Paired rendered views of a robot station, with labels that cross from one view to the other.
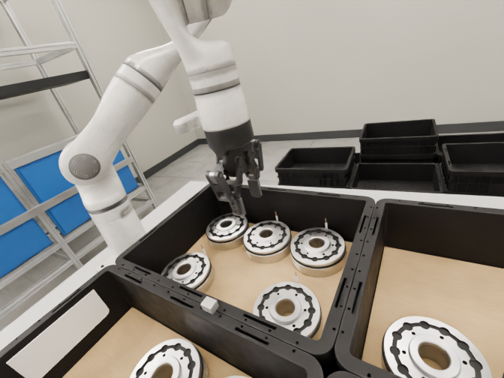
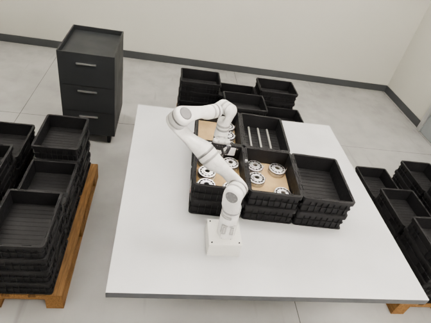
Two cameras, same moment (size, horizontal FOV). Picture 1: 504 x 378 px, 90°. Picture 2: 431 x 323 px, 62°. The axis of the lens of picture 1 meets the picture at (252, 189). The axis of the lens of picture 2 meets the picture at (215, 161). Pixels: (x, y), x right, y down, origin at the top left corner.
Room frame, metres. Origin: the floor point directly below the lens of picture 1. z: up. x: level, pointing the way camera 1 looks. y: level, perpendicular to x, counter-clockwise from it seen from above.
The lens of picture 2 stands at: (1.55, 1.11, 2.18)
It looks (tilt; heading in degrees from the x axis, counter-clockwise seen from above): 38 degrees down; 223
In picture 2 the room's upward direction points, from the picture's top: 13 degrees clockwise
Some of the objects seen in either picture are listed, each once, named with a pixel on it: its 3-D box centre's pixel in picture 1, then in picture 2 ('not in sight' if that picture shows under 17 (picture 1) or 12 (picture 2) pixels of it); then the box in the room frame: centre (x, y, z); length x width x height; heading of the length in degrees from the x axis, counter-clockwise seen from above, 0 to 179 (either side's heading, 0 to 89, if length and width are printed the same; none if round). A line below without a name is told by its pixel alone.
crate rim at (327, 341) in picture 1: (244, 234); (220, 165); (0.37, 0.03, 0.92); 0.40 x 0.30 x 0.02; 52
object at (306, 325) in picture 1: (286, 310); (230, 163); (0.24, 0.00, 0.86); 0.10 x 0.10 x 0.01
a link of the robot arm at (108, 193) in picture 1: (94, 176); (233, 198); (0.57, 0.35, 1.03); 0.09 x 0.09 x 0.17; 25
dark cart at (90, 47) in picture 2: not in sight; (94, 86); (0.30, -1.81, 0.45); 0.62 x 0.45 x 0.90; 56
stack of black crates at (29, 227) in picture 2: (318, 190); (30, 242); (1.32, -0.40, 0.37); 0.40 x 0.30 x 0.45; 56
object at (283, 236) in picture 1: (266, 235); (206, 171); (0.42, -0.01, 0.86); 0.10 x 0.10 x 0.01
